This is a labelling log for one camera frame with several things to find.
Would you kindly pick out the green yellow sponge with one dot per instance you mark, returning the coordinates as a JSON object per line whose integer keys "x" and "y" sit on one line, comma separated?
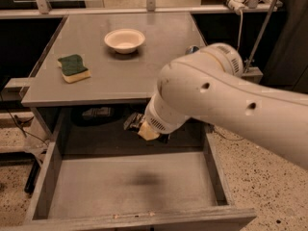
{"x": 73, "y": 69}

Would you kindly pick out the dark chocolate rxbar wrapper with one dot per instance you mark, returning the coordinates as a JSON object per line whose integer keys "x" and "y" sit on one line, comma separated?
{"x": 134, "y": 122}

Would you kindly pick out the grey open top drawer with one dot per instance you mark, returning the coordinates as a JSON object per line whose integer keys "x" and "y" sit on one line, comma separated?
{"x": 105, "y": 178}

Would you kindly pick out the grey counter cabinet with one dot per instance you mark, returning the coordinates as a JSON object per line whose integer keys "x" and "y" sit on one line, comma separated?
{"x": 114, "y": 77}

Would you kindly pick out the white paper bowl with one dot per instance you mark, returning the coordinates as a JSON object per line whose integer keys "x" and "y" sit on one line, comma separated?
{"x": 124, "y": 41}

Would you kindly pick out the slanted metal rod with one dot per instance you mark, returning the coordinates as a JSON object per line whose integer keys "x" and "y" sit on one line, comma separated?
{"x": 261, "y": 29}

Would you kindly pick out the grey side bracket block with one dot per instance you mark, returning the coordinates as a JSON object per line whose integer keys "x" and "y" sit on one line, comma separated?
{"x": 253, "y": 75}

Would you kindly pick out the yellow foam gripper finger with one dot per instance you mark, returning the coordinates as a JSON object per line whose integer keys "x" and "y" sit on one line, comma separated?
{"x": 147, "y": 133}

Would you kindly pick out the metal frame rail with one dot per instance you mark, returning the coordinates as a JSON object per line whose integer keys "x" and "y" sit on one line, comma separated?
{"x": 128, "y": 4}

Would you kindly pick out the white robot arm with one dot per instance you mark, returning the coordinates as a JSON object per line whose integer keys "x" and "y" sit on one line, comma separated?
{"x": 206, "y": 85}

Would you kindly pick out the silver blue drink can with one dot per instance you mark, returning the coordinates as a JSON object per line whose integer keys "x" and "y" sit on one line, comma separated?
{"x": 191, "y": 49}

